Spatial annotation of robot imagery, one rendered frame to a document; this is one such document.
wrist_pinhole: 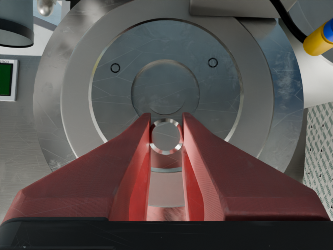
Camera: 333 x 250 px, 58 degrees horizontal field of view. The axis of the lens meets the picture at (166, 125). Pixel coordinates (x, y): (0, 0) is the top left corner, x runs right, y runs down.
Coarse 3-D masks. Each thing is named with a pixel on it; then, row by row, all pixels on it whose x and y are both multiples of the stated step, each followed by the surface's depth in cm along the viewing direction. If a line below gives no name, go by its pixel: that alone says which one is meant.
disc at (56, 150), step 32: (96, 0) 17; (128, 0) 17; (64, 32) 17; (256, 32) 16; (64, 64) 17; (288, 64) 16; (288, 96) 16; (288, 128) 16; (64, 160) 16; (288, 160) 16
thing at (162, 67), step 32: (128, 32) 14; (160, 32) 14; (192, 32) 14; (96, 64) 15; (128, 64) 14; (160, 64) 15; (192, 64) 14; (224, 64) 14; (96, 96) 14; (128, 96) 14; (160, 96) 14; (192, 96) 15; (224, 96) 14; (96, 128) 14; (224, 128) 14; (160, 160) 14
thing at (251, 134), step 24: (144, 0) 16; (168, 0) 16; (96, 24) 16; (120, 24) 16; (216, 24) 16; (240, 24) 16; (96, 48) 16; (240, 48) 16; (72, 72) 16; (240, 72) 16; (264, 72) 16; (72, 96) 16; (264, 96) 16; (72, 120) 16; (240, 120) 16; (264, 120) 16; (72, 144) 16; (96, 144) 16; (240, 144) 16; (264, 144) 16; (168, 192) 16
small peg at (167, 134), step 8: (160, 120) 12; (168, 120) 12; (152, 128) 11; (160, 128) 11; (168, 128) 11; (176, 128) 11; (152, 136) 11; (160, 136) 11; (168, 136) 11; (176, 136) 11; (152, 144) 11; (160, 144) 11; (168, 144) 11; (176, 144) 11; (160, 152) 11; (168, 152) 11
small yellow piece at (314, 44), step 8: (272, 0) 13; (280, 8) 13; (280, 16) 13; (288, 16) 13; (288, 24) 13; (328, 24) 10; (296, 32) 13; (320, 32) 11; (328, 32) 10; (304, 40) 12; (312, 40) 11; (320, 40) 11; (328, 40) 11; (304, 48) 12; (312, 48) 12; (320, 48) 11; (328, 48) 11
